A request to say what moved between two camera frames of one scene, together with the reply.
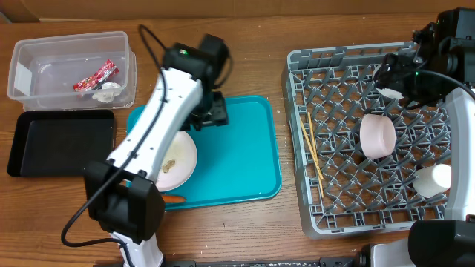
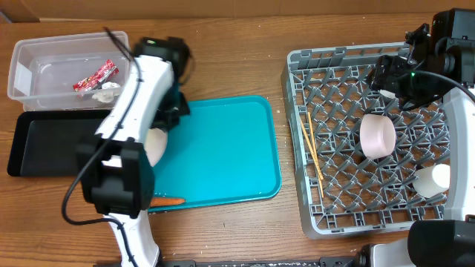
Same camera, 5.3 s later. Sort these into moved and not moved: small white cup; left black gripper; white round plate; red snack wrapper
Moved: left black gripper; white round plate
Not moved: small white cup; red snack wrapper
